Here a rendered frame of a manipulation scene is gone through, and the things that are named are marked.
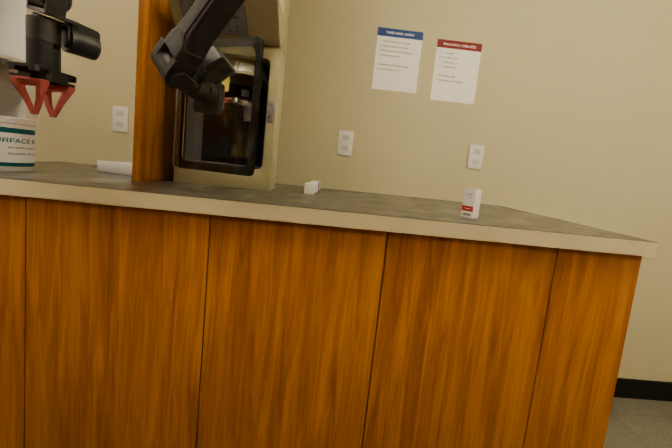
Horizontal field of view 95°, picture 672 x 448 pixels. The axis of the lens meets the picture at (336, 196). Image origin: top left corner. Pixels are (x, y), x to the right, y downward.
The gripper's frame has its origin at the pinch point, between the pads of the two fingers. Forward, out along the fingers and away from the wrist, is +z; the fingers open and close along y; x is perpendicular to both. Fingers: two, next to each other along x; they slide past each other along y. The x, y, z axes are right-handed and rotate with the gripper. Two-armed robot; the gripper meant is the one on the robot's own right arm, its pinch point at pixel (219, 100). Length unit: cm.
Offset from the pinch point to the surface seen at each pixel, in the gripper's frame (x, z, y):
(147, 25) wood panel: 23.4, 3.4, 19.5
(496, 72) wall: -107, 56, 36
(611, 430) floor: -171, 33, -120
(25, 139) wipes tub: 53, -1, -17
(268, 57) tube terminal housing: -10.0, 12.7, 17.3
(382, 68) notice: -53, 56, 32
